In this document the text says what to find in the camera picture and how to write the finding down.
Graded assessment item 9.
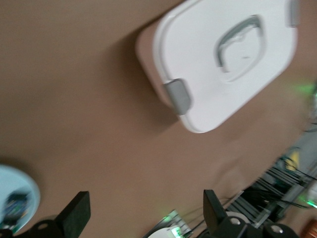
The light blue round plate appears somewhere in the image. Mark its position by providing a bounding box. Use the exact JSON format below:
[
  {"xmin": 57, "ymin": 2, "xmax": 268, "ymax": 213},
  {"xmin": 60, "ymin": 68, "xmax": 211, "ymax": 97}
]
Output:
[{"xmin": 0, "ymin": 165, "xmax": 41, "ymax": 235}]

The aluminium frame rack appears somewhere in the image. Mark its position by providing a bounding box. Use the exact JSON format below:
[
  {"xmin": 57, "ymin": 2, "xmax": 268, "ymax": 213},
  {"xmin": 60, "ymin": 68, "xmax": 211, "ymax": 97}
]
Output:
[{"xmin": 230, "ymin": 133, "xmax": 317, "ymax": 224}]

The green push button switch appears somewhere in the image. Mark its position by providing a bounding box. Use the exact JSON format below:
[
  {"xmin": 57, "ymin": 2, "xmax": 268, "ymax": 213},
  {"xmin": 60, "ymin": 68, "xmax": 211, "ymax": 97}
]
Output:
[{"xmin": 2, "ymin": 192, "xmax": 32, "ymax": 225}]

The white lidded lunch box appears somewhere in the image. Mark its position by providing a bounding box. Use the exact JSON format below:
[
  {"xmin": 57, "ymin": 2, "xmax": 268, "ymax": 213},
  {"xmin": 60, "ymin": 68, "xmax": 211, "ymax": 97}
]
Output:
[{"xmin": 135, "ymin": 0, "xmax": 302, "ymax": 134}]

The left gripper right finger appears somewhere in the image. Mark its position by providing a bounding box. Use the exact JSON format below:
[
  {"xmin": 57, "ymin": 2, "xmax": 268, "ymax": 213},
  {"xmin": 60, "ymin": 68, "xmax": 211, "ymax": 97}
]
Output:
[{"xmin": 203, "ymin": 189, "xmax": 299, "ymax": 238}]

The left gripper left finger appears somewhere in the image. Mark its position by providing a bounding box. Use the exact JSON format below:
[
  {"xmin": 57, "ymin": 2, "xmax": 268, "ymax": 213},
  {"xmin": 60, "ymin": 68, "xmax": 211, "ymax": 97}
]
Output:
[{"xmin": 0, "ymin": 190, "xmax": 91, "ymax": 238}]

